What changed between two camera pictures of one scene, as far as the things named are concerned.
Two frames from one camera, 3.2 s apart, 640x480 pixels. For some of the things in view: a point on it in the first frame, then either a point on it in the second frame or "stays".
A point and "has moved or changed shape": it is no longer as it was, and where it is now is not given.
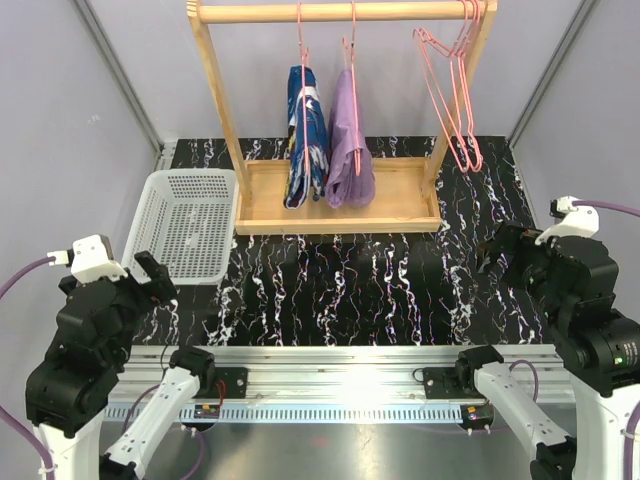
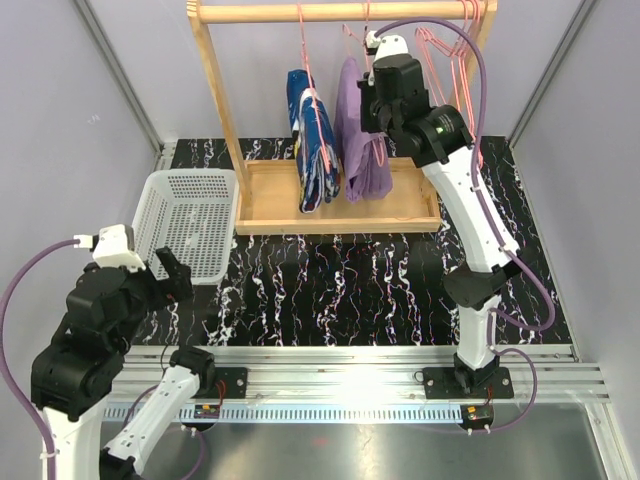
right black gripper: x=509 y=238 → x=368 y=90
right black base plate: x=443 y=383 stays
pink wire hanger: x=354 y=89 → x=364 y=35
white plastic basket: x=185 y=220 stays
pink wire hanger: x=447 y=80 stays
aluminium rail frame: x=320 y=375 stays
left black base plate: x=236 y=383 stays
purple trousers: x=350 y=178 has moved or changed shape
